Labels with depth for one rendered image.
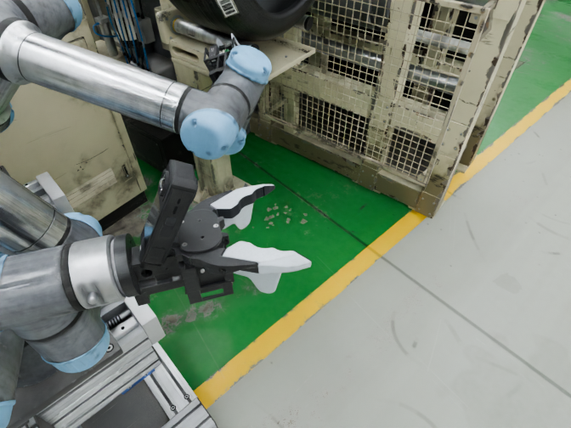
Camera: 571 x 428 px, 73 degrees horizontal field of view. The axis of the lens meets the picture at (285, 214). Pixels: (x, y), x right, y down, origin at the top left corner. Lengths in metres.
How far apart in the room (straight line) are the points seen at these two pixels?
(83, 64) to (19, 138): 1.01
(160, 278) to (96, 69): 0.33
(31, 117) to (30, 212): 1.09
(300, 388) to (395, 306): 0.51
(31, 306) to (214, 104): 0.34
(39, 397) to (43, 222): 0.35
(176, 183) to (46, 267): 0.16
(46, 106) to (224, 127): 1.15
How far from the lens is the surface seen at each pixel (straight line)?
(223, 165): 1.91
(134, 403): 1.32
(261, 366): 1.51
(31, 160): 1.70
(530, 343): 1.80
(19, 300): 0.47
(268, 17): 1.22
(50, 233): 0.59
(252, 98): 0.66
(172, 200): 0.38
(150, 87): 0.62
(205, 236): 0.43
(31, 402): 0.83
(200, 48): 1.38
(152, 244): 0.42
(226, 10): 1.13
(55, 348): 0.54
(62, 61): 0.68
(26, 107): 1.62
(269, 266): 0.40
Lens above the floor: 1.40
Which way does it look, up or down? 46 degrees down
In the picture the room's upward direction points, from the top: straight up
